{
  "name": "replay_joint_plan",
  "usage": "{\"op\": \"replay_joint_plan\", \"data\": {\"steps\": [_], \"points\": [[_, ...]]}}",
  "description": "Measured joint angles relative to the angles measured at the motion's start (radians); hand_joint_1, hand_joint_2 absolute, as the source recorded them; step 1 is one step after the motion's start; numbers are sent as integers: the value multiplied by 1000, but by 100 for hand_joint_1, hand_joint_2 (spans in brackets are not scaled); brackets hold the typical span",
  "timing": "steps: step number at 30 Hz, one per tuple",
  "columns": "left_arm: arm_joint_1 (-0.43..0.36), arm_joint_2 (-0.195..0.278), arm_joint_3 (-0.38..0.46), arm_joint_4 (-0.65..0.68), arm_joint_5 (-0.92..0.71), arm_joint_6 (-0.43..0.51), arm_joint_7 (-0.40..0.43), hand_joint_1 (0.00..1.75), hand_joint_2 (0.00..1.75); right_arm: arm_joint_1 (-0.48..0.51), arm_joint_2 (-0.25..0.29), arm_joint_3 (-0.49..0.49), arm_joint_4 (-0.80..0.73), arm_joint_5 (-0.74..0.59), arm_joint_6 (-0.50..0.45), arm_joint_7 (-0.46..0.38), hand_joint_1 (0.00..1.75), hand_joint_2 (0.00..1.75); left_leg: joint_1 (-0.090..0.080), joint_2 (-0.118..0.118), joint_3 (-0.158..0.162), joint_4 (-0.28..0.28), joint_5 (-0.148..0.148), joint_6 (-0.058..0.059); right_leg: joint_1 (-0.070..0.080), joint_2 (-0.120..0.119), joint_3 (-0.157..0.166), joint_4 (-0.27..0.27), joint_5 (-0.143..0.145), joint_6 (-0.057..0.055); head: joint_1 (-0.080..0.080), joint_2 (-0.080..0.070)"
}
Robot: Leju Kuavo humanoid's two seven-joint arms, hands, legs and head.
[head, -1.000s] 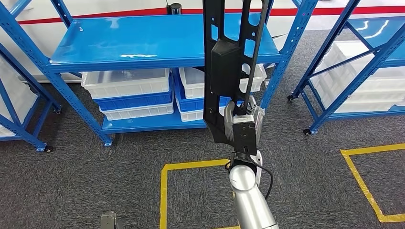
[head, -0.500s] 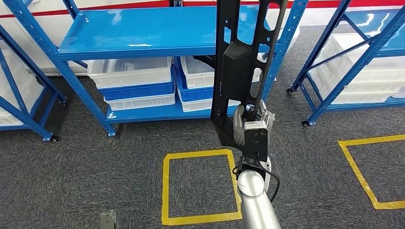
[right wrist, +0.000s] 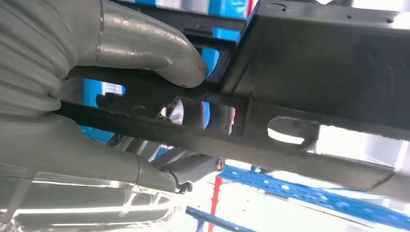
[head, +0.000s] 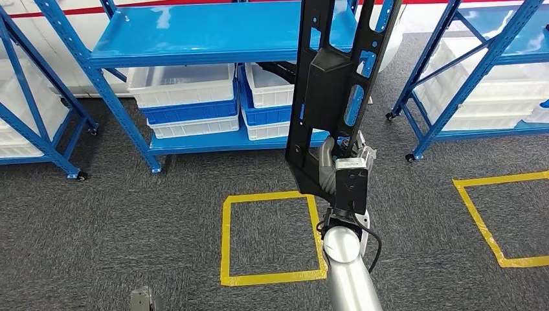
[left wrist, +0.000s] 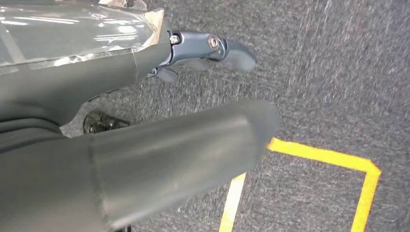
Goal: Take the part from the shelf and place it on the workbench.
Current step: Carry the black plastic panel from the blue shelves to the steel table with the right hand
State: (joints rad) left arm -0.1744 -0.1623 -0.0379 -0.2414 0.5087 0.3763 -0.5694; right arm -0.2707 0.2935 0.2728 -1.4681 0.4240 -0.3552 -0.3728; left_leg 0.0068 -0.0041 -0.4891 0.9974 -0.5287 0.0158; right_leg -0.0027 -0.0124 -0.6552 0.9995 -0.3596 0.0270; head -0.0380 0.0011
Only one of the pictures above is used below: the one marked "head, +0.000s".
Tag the large white plastic crate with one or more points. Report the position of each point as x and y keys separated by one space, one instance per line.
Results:
x=53 y=109
x=493 y=107

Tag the black curved plastic part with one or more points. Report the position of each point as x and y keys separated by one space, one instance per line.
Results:
x=283 y=71

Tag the black plastic plate frame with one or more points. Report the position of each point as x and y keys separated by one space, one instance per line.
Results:
x=330 y=73

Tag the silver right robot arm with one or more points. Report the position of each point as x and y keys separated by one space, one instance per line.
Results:
x=347 y=266

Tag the blue metal shelf rack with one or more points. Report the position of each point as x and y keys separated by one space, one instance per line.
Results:
x=193 y=34
x=487 y=64
x=70 y=168

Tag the yellow floor tape square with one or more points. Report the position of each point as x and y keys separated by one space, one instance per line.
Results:
x=226 y=240
x=475 y=214

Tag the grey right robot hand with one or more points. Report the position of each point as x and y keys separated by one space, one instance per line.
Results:
x=327 y=171

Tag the red barrier belt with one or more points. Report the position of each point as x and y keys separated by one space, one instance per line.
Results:
x=25 y=14

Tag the dark left robot hand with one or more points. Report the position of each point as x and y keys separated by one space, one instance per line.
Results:
x=156 y=302

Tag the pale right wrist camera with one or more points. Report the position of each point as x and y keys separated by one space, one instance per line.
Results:
x=351 y=163

